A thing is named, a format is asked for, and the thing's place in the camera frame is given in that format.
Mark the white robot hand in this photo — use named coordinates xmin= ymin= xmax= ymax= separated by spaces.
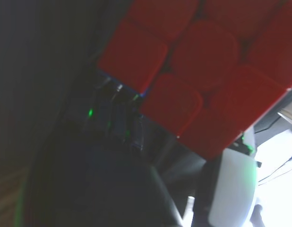
xmin=15 ymin=70 xmax=265 ymax=227

